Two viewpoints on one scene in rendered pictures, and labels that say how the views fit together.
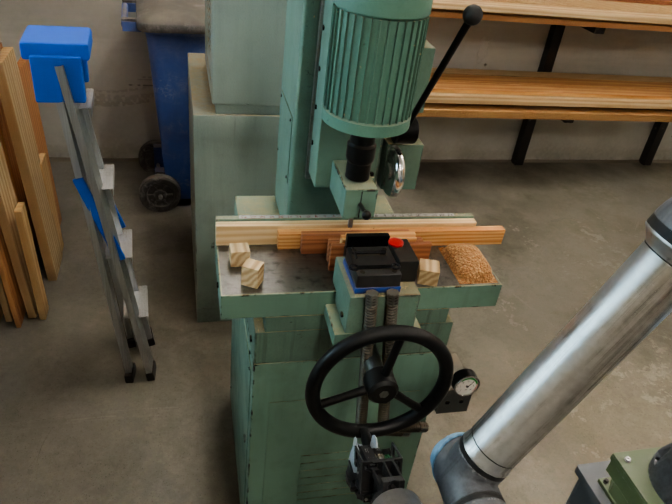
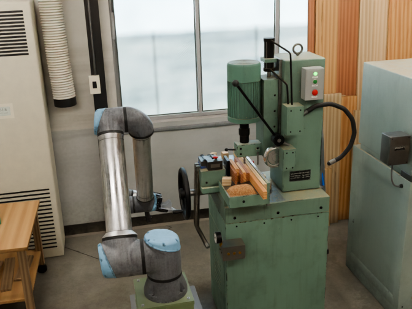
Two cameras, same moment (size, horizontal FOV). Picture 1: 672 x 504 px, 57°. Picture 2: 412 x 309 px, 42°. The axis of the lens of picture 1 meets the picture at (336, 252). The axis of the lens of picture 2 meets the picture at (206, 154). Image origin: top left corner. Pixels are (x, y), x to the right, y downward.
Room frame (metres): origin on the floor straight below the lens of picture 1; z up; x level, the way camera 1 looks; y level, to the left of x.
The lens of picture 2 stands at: (1.21, -2.80, 2.00)
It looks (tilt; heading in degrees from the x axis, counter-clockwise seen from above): 20 degrees down; 95
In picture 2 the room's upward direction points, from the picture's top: 2 degrees counter-clockwise
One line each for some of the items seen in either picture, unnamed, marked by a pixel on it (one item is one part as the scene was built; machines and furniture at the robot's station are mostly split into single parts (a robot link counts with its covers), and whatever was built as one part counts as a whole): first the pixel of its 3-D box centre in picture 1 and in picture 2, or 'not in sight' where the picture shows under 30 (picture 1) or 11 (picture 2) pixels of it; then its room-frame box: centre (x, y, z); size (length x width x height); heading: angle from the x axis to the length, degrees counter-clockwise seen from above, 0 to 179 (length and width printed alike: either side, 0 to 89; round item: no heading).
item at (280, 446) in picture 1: (314, 378); (265, 255); (1.28, 0.01, 0.36); 0.58 x 0.45 x 0.71; 16
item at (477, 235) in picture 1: (394, 237); (249, 175); (1.20, -0.13, 0.92); 0.54 x 0.02 x 0.04; 106
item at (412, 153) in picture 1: (398, 161); (286, 157); (1.39, -0.12, 1.02); 0.09 x 0.07 x 0.12; 106
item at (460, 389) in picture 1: (463, 383); (218, 238); (1.04, -0.33, 0.65); 0.06 x 0.04 x 0.08; 106
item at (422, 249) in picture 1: (379, 255); (230, 171); (1.10, -0.09, 0.93); 0.22 x 0.01 x 0.06; 106
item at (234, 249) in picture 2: (447, 383); (232, 249); (1.11, -0.31, 0.58); 0.12 x 0.08 x 0.08; 16
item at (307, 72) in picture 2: not in sight; (312, 83); (1.51, -0.07, 1.40); 0.10 x 0.06 x 0.16; 16
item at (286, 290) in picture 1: (360, 284); (225, 179); (1.07, -0.06, 0.87); 0.61 x 0.30 x 0.06; 106
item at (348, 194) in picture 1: (353, 191); (247, 149); (1.19, -0.02, 1.03); 0.14 x 0.07 x 0.09; 16
